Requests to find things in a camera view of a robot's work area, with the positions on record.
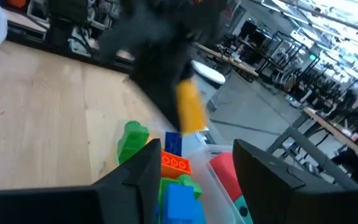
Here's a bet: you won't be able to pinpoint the orange toy block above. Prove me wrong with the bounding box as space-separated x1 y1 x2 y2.
160 150 193 180

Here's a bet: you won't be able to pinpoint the wooden work table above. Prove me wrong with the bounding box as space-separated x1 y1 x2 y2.
197 43 260 78
303 107 358 170

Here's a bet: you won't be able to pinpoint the large blue toy block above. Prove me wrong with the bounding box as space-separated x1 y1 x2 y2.
160 184 207 224

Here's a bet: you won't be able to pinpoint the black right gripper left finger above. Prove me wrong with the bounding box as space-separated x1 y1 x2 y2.
0 138 162 224

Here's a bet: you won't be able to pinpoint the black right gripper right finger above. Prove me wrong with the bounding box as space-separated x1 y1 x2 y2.
232 138 358 224

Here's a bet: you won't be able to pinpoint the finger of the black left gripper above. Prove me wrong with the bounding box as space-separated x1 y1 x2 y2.
132 73 185 131

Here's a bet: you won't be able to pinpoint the white pedal trash can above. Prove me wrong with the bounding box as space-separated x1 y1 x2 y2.
191 60 226 86

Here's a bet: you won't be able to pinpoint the black aluminium table frame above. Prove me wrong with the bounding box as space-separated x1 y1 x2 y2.
6 18 135 75

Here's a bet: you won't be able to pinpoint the grey metal table leg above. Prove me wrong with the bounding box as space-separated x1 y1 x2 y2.
267 111 358 190

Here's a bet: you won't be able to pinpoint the dark blue block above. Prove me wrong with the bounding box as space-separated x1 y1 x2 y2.
164 131 183 157

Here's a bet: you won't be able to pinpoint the yellow toy block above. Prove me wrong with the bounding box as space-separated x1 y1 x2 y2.
175 79 209 134

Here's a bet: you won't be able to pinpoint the red foam die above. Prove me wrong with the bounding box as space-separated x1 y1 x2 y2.
209 152 244 202

